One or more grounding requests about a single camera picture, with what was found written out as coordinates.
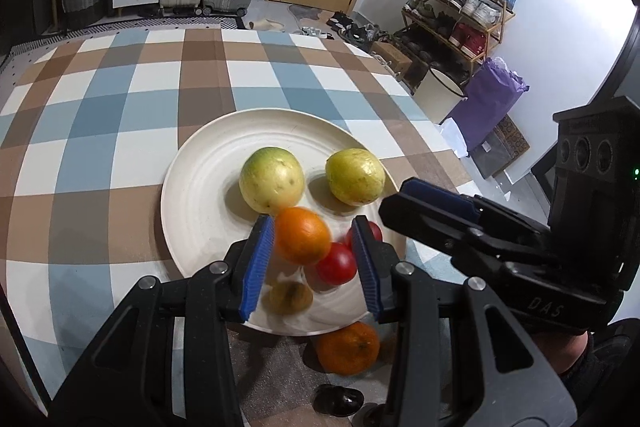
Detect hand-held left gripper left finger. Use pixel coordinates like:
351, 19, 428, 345
47, 214, 277, 427

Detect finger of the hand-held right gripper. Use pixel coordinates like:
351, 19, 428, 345
400, 177, 548, 238
378, 194, 503, 270

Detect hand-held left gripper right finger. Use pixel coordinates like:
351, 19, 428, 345
350, 216, 581, 427

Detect red tomato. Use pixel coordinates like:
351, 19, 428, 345
345, 221, 383, 248
315, 242, 358, 286

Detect small brown longan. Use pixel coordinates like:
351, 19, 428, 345
270, 281, 314, 315

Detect orange tangerine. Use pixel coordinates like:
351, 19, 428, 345
315, 321, 381, 376
274, 207, 332, 266

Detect yellow round fruit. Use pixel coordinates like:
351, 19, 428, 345
325, 149, 386, 206

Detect large green-yellow citrus fruit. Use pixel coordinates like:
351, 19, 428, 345
239, 147, 306, 215

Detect cream round plate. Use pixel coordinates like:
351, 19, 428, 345
160, 108, 411, 337

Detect person's right forearm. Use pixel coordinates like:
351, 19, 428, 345
560, 322, 640, 427

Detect person's right hand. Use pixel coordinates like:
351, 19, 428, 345
532, 332, 596, 378

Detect white plastic bag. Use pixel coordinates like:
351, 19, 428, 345
439, 117, 471, 158

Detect brown patterned door mat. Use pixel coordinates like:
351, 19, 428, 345
472, 114, 531, 180

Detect white trash bin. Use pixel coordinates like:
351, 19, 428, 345
414, 66, 467, 125

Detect purple bag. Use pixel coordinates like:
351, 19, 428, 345
445, 57, 530, 152

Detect brown cardboard box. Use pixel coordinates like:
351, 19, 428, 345
372, 41, 413, 78

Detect wooden shoe rack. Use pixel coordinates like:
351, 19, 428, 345
400, 0, 516, 88

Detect pile of dark shoes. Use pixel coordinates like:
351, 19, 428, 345
325, 9, 396, 45

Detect rows of shoes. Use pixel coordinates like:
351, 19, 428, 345
404, 0, 518, 58

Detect grey floor rug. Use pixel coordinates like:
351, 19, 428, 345
287, 3, 323, 24

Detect patterned floor mat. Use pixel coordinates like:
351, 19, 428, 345
0, 14, 246, 72

